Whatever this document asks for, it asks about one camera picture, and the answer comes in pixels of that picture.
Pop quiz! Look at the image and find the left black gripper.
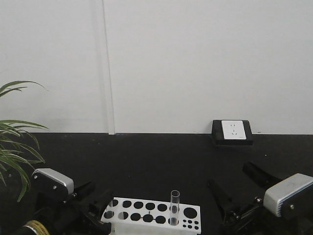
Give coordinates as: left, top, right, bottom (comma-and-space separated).
34, 181, 113, 235

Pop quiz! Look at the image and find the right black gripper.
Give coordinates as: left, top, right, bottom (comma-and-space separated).
207, 162, 313, 235

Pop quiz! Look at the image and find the tall clear test tube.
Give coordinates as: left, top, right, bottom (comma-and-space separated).
170, 189, 180, 226

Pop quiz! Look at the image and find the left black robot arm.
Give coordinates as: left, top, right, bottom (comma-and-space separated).
12, 182, 113, 235

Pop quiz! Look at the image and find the white test tube rack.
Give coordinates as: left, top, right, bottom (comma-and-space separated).
101, 197, 201, 235

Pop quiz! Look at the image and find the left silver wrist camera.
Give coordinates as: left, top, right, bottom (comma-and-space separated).
31, 168, 74, 202

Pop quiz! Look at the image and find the white wall socket black base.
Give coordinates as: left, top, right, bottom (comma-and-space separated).
212, 119, 253, 146

